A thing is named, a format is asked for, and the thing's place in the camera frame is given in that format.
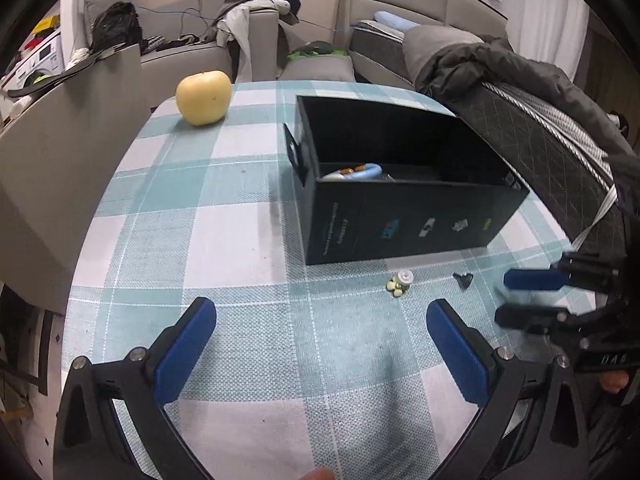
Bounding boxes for white washing machine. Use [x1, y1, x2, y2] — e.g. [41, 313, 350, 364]
[1, 32, 64, 91]

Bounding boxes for yellow apple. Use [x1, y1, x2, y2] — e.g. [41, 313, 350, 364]
[175, 70, 232, 127]

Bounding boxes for blue cartoon bracelet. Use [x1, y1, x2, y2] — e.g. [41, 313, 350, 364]
[322, 162, 384, 182]

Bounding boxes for dark green jacket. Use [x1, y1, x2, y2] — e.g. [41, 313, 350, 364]
[414, 38, 634, 156]

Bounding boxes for black backpack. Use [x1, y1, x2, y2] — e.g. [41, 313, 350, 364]
[91, 1, 143, 52]

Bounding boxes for grey sofa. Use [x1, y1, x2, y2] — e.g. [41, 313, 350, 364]
[83, 0, 281, 109]

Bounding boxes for green black item on cushion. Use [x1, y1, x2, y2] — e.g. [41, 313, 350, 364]
[285, 40, 348, 62]

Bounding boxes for small black ear stud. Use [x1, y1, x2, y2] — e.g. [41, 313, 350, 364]
[452, 273, 474, 290]

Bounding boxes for checkered teal tablecloth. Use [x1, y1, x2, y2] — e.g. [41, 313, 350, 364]
[62, 81, 570, 479]

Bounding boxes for blue cable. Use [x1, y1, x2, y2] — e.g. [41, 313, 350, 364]
[79, 0, 352, 34]

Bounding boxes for grey pillow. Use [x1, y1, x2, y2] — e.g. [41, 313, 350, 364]
[402, 25, 483, 84]

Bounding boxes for pile of clothes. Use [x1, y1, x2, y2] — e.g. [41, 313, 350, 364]
[209, 0, 302, 82]

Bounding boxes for yellow white earring charm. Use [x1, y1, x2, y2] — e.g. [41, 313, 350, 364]
[385, 270, 414, 298]

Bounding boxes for grey floor cushion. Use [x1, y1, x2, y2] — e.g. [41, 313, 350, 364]
[279, 54, 356, 82]

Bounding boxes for light blue pillow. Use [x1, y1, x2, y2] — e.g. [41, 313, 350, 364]
[374, 11, 420, 32]

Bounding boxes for black hanger on cabinet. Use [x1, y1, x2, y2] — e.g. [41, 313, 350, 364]
[6, 44, 124, 100]

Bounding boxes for right hand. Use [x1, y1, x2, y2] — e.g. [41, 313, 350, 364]
[599, 370, 629, 394]

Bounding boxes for beige side cabinet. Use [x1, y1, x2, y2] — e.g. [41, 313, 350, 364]
[1, 46, 150, 313]

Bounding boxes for bed with dark mattress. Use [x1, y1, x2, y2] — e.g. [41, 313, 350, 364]
[334, 0, 624, 252]

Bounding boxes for black open box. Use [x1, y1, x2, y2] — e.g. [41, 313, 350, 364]
[284, 96, 528, 266]

